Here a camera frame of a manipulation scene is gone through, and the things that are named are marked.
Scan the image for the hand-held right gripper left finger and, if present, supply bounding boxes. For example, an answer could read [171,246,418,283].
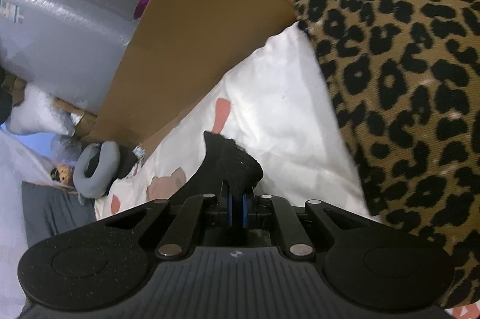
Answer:
[105,180,236,260]

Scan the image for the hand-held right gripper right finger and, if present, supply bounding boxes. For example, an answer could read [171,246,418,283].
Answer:
[240,191,370,262]

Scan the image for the black top with floral sleeves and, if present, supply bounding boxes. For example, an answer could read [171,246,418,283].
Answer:
[169,131,265,208]

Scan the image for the white bear print blanket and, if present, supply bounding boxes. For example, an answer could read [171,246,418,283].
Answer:
[94,22,480,319]

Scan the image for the colourful print cloth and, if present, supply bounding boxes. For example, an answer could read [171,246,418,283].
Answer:
[133,144,149,170]

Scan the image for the dark cloth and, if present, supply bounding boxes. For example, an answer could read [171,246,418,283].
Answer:
[112,146,145,181]

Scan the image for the grey neck pillow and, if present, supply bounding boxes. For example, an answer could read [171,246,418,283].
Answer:
[73,141,121,199]

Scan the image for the small teddy bear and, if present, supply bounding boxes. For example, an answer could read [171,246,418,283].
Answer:
[50,163,74,187]

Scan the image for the flattened cardboard box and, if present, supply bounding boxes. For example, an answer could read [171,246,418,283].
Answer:
[90,0,301,155]

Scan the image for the crumpled clear plastic bag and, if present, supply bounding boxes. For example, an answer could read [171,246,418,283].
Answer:
[50,133,82,155]

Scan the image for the leopard print garment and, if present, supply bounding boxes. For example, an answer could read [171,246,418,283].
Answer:
[292,0,480,309]

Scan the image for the white pillow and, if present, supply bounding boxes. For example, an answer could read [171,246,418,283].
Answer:
[5,83,82,136]

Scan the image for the translucent white curtain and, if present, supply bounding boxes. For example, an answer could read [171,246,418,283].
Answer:
[0,128,57,319]

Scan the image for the grey wrapped appliance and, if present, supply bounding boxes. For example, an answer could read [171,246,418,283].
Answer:
[0,0,151,117]

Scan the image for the black cloth heap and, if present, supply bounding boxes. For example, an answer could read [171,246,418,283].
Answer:
[0,71,19,110]

